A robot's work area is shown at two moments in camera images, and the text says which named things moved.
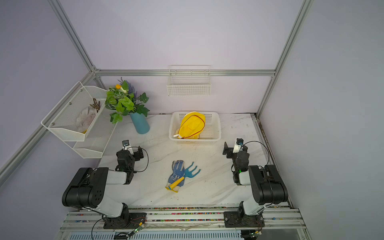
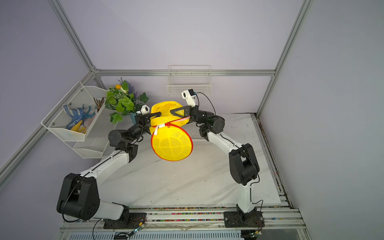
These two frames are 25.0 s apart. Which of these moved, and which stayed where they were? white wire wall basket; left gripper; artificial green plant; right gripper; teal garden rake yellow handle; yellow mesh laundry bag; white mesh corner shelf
Moved: left gripper; teal garden rake yellow handle; yellow mesh laundry bag; right gripper
Stayed: white wire wall basket; artificial green plant; white mesh corner shelf
